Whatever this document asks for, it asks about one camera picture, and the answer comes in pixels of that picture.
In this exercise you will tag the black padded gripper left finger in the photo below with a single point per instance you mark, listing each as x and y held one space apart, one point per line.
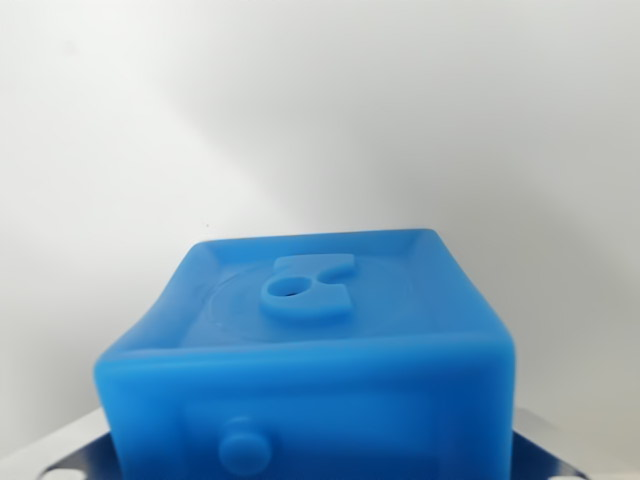
85 455

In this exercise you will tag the black padded gripper right finger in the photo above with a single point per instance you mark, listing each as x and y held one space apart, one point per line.
537 455

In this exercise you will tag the blue soft cube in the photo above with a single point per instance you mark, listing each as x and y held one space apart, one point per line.
310 380

